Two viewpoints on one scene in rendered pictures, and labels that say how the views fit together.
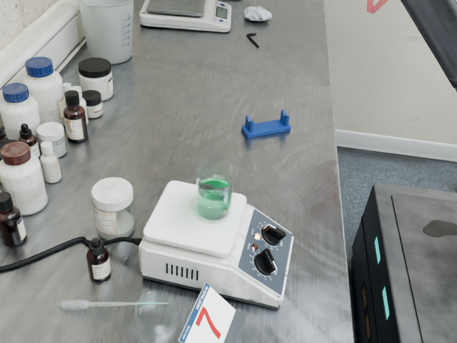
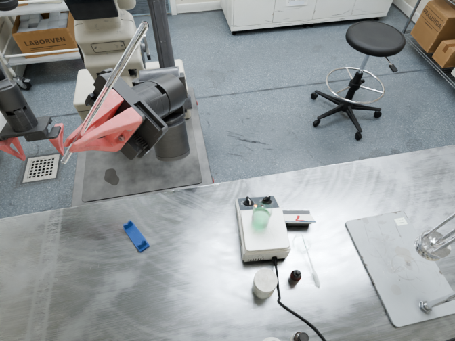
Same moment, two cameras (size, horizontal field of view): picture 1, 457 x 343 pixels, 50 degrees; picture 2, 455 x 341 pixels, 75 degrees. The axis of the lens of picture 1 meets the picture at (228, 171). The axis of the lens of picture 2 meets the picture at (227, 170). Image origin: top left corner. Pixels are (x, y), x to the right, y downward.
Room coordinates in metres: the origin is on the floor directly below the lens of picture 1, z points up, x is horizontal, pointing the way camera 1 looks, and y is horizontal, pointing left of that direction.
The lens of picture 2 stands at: (0.68, 0.34, 1.58)
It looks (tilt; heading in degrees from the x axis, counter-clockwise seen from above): 54 degrees down; 254
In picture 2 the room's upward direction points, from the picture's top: 1 degrees clockwise
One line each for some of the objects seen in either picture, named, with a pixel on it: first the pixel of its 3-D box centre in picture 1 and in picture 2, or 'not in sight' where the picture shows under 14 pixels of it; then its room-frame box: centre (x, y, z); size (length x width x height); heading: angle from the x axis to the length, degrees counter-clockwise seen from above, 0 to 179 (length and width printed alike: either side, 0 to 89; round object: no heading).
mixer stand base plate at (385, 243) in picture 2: not in sight; (399, 262); (0.13, 0.20, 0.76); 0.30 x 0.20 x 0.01; 86
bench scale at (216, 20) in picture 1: (187, 11); not in sight; (1.40, 0.16, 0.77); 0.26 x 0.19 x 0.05; 92
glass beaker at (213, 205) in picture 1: (215, 193); (262, 215); (0.49, 0.02, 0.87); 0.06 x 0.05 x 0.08; 19
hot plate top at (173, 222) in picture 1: (197, 216); (264, 229); (0.49, 0.04, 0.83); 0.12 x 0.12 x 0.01; 80
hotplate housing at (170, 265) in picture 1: (213, 241); (261, 226); (0.48, 0.01, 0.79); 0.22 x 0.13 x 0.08; 80
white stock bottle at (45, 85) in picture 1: (44, 93); not in sight; (0.80, 0.36, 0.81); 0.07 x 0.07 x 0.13
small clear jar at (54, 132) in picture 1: (52, 140); not in sight; (0.70, 0.32, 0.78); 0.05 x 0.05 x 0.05
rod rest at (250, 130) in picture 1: (266, 122); (135, 235); (0.84, -0.07, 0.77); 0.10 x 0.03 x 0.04; 116
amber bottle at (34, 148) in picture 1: (28, 143); not in sight; (0.67, 0.35, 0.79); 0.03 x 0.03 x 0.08
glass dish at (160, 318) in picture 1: (156, 312); (302, 242); (0.37, 0.08, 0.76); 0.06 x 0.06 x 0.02
